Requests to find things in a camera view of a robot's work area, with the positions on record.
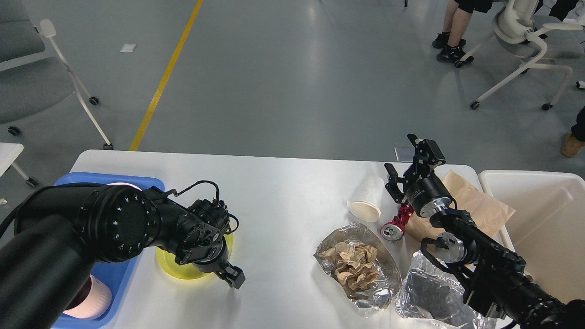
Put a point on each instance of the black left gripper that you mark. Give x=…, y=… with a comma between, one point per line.
x=232, y=275

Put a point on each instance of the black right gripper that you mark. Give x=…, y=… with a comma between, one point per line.
x=420, y=187

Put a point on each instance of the yellow plastic plate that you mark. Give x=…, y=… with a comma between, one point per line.
x=167, y=262

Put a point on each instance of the brown paper bag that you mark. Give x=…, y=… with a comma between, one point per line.
x=489, y=214

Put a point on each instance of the pink ribbed mug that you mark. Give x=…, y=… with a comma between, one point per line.
x=92, y=300

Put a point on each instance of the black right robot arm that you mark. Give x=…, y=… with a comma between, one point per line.
x=492, y=275

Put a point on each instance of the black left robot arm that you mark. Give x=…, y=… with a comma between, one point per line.
x=61, y=232

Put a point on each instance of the white paper cup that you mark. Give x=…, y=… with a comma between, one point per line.
x=367, y=199

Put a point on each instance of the crushed red soda can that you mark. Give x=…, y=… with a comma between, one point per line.
x=394, y=230

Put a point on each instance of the foil tray with paper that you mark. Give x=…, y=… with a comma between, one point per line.
x=387, y=285

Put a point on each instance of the crumpled brown paper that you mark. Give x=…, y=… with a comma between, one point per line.
x=354, y=266

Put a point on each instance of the blue plastic tray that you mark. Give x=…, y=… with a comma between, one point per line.
x=115, y=276

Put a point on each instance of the crumpled aluminium foil sheet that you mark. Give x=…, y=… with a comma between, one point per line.
x=433, y=299

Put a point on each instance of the beige plastic bin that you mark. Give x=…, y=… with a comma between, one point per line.
x=548, y=226

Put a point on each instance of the person in white shirt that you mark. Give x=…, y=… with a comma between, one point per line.
x=457, y=18

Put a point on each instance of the white office chair right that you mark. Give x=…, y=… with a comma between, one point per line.
x=532, y=39

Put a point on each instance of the white side table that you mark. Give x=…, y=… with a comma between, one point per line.
x=8, y=155

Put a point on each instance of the grey office chair left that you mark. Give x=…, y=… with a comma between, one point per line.
x=33, y=87

